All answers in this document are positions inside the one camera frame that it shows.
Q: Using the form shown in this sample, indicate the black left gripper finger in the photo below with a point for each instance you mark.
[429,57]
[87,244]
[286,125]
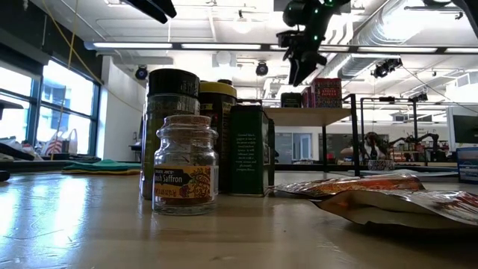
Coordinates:
[149,11]
[168,7]

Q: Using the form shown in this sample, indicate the dark green spice tin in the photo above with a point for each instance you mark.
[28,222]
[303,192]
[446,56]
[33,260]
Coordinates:
[291,101]
[250,149]

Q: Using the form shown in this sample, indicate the yellow lid spice jar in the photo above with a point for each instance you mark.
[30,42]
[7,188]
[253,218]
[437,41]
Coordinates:
[216,112]

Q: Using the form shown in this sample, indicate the taco seasoning packet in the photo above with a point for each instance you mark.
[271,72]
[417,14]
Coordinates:
[403,211]
[351,185]

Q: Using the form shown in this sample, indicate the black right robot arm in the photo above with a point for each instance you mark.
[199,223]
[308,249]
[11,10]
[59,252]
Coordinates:
[302,13]

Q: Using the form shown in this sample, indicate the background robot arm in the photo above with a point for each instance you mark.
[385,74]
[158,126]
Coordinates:
[429,140]

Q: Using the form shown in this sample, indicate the ceiling light strip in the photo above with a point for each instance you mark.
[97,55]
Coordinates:
[220,46]
[130,45]
[396,49]

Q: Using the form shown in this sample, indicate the round white ceiling speaker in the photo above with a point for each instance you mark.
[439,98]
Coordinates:
[223,58]

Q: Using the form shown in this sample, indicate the black lid green herb jar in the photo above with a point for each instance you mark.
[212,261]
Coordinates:
[172,101]

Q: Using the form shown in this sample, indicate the person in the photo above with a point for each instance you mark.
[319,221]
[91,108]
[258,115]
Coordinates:
[373,142]

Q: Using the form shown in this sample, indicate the large window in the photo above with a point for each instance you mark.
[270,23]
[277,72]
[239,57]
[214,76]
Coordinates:
[67,97]

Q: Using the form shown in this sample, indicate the cork lid saffron jar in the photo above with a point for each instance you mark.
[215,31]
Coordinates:
[185,164]

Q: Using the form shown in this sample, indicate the white shopping bag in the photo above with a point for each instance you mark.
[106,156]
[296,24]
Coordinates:
[59,143]

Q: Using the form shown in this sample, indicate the teal cloth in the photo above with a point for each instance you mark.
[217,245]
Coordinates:
[104,166]

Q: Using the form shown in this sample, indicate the computer monitor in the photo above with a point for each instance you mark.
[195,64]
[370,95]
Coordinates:
[466,129]

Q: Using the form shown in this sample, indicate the blue plastic wrap box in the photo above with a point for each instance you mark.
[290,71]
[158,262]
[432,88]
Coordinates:
[467,166]

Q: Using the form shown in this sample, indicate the wooden shelf with black frame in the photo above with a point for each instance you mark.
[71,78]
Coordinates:
[306,116]

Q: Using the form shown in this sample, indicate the silver air duct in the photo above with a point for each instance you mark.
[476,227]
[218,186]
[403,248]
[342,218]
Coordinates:
[377,26]

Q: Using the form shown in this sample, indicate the black ceiling camera cluster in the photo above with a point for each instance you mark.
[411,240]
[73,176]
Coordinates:
[386,67]

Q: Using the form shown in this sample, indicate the background black metal frame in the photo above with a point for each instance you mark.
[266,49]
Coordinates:
[388,99]

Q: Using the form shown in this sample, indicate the black aluminium table frame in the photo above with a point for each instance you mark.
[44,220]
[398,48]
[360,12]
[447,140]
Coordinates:
[33,166]

